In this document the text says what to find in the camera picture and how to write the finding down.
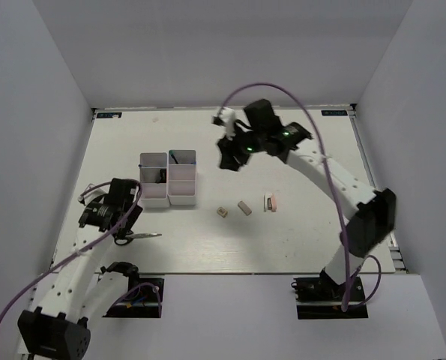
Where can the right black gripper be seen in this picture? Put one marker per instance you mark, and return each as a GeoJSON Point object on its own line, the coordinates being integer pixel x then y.
{"type": "Point", "coordinates": [228, 151]}

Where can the grey eraser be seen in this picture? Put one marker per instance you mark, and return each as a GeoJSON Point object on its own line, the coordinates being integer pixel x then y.
{"type": "Point", "coordinates": [244, 208]}

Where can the green gel pen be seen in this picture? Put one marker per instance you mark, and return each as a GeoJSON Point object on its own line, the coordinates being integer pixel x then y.
{"type": "Point", "coordinates": [173, 157]}

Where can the black handled scissors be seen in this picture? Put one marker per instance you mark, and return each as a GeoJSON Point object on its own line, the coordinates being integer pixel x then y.
{"type": "Point", "coordinates": [130, 237]}

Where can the green black highlighter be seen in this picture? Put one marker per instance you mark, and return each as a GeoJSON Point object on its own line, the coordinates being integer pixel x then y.
{"type": "Point", "coordinates": [162, 179]}

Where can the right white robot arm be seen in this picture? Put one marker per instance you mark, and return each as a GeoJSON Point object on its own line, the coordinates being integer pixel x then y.
{"type": "Point", "coordinates": [368, 214]}

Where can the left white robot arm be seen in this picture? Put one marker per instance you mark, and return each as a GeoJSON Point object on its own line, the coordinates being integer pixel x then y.
{"type": "Point", "coordinates": [59, 326]}

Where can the right white organizer container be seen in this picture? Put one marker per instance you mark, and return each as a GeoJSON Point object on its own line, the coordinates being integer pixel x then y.
{"type": "Point", "coordinates": [181, 178]}

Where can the white organizer container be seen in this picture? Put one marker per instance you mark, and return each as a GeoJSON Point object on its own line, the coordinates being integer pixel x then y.
{"type": "Point", "coordinates": [154, 196]}
{"type": "Point", "coordinates": [181, 178]}

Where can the left white organizer container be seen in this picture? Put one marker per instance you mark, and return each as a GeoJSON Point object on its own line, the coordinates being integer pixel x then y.
{"type": "Point", "coordinates": [154, 196]}

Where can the right corner label sticker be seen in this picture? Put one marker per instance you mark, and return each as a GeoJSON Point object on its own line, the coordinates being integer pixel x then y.
{"type": "Point", "coordinates": [334, 112]}

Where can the corner label sticker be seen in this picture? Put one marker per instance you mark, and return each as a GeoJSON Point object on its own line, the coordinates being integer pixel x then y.
{"type": "Point", "coordinates": [334, 112]}
{"type": "Point", "coordinates": [109, 115]}

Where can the left corner label sticker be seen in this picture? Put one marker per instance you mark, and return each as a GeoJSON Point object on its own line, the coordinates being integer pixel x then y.
{"type": "Point", "coordinates": [109, 115]}

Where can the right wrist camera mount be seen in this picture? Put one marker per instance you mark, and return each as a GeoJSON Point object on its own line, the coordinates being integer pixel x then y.
{"type": "Point", "coordinates": [226, 117]}

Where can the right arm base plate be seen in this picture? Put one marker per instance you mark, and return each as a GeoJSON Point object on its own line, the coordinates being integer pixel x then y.
{"type": "Point", "coordinates": [316, 302]}

